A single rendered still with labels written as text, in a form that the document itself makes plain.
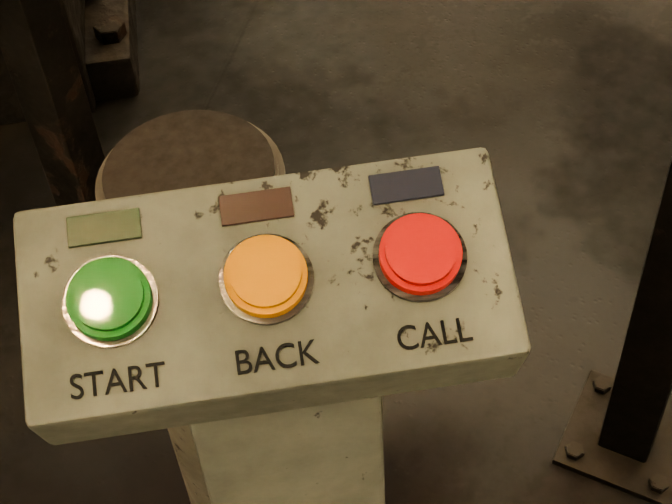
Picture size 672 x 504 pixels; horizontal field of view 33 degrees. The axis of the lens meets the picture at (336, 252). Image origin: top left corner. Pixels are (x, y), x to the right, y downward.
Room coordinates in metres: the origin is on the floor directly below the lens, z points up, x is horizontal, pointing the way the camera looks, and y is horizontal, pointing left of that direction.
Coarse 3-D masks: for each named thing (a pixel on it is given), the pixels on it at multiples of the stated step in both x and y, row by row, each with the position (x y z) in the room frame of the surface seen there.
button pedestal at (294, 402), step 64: (192, 192) 0.38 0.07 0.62; (320, 192) 0.38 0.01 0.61; (448, 192) 0.38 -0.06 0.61; (64, 256) 0.36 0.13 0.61; (128, 256) 0.35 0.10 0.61; (192, 256) 0.35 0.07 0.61; (320, 256) 0.35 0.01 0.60; (64, 320) 0.33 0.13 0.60; (192, 320) 0.32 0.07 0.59; (256, 320) 0.32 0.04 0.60; (320, 320) 0.32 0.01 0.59; (384, 320) 0.32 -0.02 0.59; (448, 320) 0.32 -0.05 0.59; (512, 320) 0.31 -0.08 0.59; (64, 384) 0.30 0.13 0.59; (128, 384) 0.29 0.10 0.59; (192, 384) 0.29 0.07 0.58; (256, 384) 0.29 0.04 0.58; (320, 384) 0.29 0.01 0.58; (384, 384) 0.30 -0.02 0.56; (448, 384) 0.31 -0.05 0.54; (256, 448) 0.30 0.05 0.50; (320, 448) 0.31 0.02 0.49
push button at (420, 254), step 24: (408, 216) 0.36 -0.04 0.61; (432, 216) 0.36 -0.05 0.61; (384, 240) 0.35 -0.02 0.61; (408, 240) 0.35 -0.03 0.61; (432, 240) 0.35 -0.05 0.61; (456, 240) 0.35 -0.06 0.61; (384, 264) 0.34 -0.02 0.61; (408, 264) 0.34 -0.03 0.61; (432, 264) 0.34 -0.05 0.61; (456, 264) 0.34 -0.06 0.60; (408, 288) 0.33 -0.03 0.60; (432, 288) 0.33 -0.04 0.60
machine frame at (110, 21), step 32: (64, 0) 1.12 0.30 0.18; (96, 0) 1.27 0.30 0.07; (128, 0) 1.27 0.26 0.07; (96, 32) 1.18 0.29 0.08; (128, 32) 1.20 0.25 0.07; (0, 64) 1.11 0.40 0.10; (96, 64) 1.14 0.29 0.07; (128, 64) 1.14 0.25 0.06; (0, 96) 1.11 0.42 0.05; (96, 96) 1.14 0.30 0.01; (128, 96) 1.14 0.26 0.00
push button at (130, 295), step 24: (96, 264) 0.34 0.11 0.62; (120, 264) 0.34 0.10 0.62; (72, 288) 0.33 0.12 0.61; (96, 288) 0.33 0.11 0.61; (120, 288) 0.33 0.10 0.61; (144, 288) 0.33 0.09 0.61; (72, 312) 0.32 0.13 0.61; (96, 312) 0.32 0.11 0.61; (120, 312) 0.32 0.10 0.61; (144, 312) 0.32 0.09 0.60; (96, 336) 0.31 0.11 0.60; (120, 336) 0.31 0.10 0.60
